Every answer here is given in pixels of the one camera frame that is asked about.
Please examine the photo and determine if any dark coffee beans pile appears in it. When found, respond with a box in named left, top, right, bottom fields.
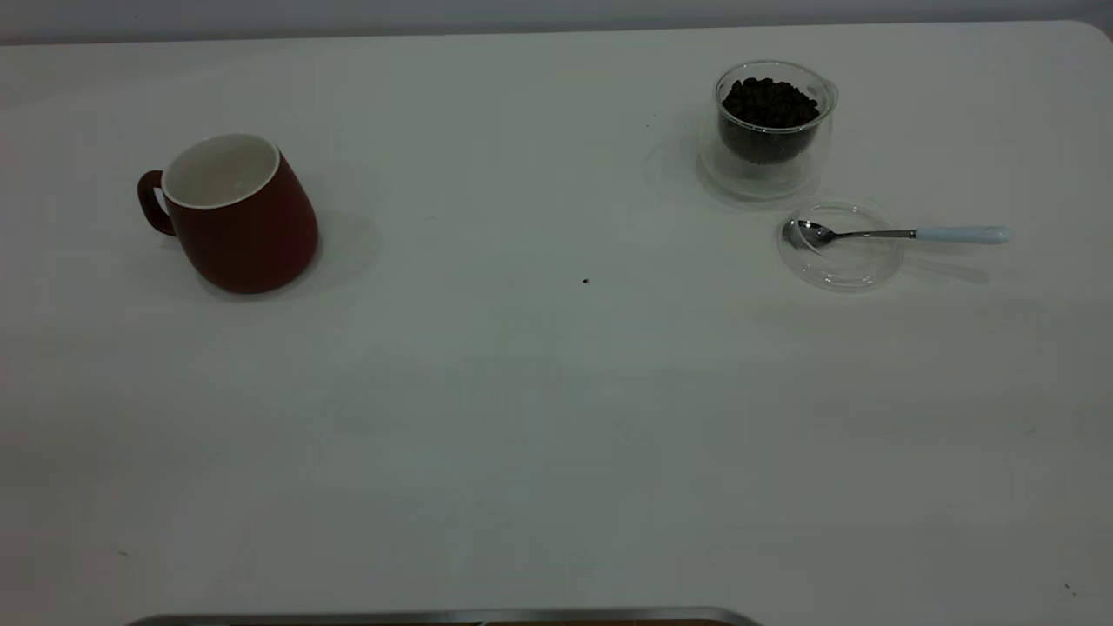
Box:
left=720, top=77, right=821, bottom=166

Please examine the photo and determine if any clear glass cup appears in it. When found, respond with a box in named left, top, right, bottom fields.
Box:
left=698, top=59, right=840, bottom=203

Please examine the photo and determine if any metal spoon pale blue handle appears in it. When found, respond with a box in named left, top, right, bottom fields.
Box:
left=782, top=219, right=1012, bottom=251

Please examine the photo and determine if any clear round glass lid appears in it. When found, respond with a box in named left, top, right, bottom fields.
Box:
left=776, top=202, right=905, bottom=290

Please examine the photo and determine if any red ceramic mug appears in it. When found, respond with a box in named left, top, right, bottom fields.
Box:
left=137, top=132, right=320, bottom=295

